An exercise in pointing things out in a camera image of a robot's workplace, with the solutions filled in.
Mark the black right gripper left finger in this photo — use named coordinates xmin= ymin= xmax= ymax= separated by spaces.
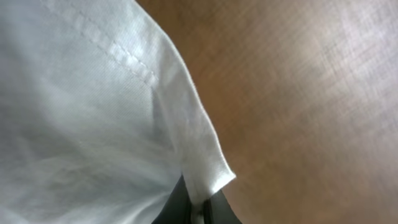
xmin=152 ymin=176 xmax=192 ymax=224

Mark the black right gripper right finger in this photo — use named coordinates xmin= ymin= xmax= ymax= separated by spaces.
xmin=203 ymin=190 xmax=242 ymax=224

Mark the white t-shirt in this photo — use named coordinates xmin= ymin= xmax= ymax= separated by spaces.
xmin=1 ymin=0 xmax=235 ymax=223

